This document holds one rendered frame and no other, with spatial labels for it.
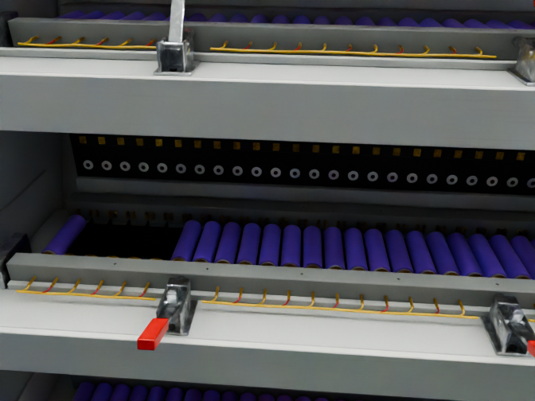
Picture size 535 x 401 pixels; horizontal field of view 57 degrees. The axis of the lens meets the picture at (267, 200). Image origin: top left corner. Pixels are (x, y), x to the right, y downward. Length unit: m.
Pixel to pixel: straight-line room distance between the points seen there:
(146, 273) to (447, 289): 0.26
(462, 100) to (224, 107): 0.17
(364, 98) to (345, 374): 0.21
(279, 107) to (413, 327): 0.21
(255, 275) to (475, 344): 0.18
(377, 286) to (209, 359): 0.15
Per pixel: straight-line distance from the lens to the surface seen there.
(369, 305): 0.43
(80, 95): 0.40
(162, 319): 0.37
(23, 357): 0.47
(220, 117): 0.37
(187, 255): 0.46
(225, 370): 0.42
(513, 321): 0.43
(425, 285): 0.43
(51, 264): 0.47
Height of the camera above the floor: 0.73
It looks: 9 degrees down
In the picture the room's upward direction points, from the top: 2 degrees clockwise
